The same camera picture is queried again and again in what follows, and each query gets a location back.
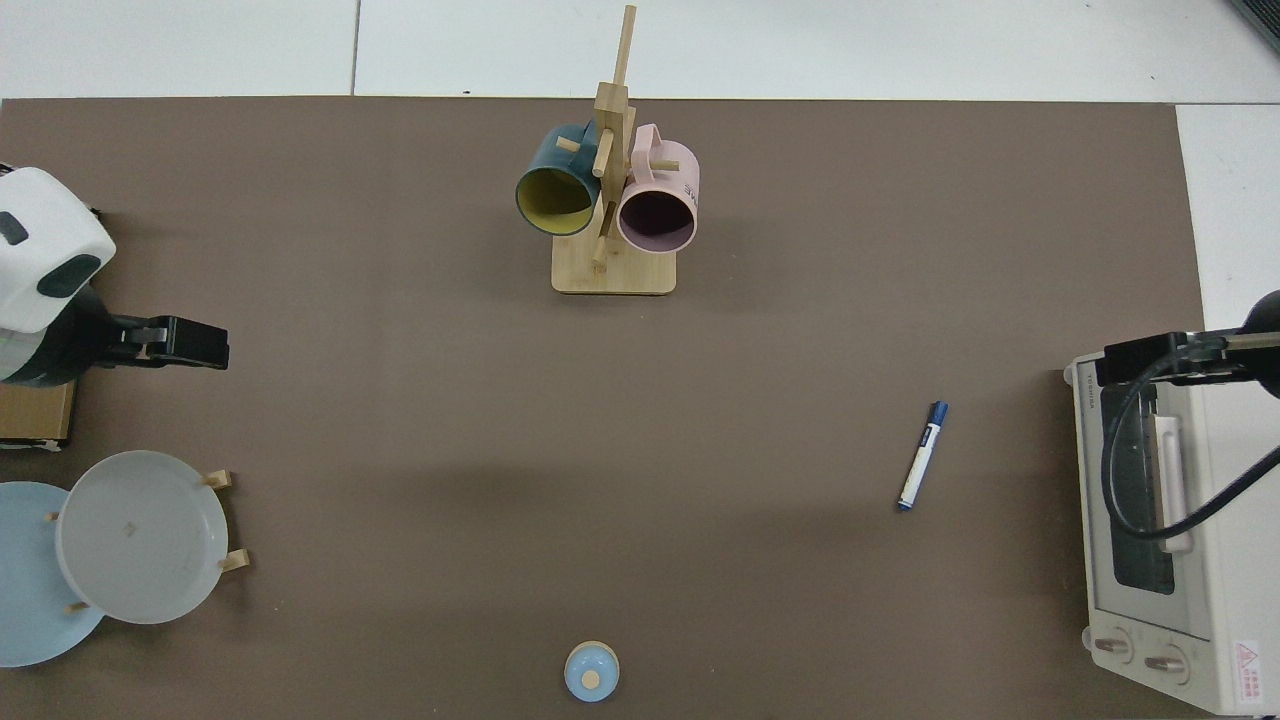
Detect brown table cloth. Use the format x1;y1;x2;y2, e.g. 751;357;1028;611
0;96;1207;720

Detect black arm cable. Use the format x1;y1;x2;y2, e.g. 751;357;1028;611
1099;355;1280;543

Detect light blue plate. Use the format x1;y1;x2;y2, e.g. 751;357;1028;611
0;481;107;669

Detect wire basket with wooden floor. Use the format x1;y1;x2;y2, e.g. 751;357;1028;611
0;378;78;453

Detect dark teal cup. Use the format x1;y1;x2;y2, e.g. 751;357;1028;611
514;122;604;239

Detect blue and white marker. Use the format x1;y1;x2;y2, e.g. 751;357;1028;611
896;400;951;514

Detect pink cup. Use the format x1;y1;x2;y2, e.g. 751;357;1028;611
615;123;701;255

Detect wooden cup stand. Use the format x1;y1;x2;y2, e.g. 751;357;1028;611
551;5;679;297

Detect wooden plate rack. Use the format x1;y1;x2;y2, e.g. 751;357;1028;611
44;469;250;615

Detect pale toaster oven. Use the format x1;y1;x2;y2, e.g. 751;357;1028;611
1062;332;1280;717

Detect small blue round bell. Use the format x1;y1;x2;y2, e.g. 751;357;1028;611
563;640;622;704

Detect grey plate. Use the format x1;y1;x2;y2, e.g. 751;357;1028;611
54;449;230;627

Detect dark grey flat object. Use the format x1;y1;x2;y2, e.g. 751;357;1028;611
1227;0;1280;57

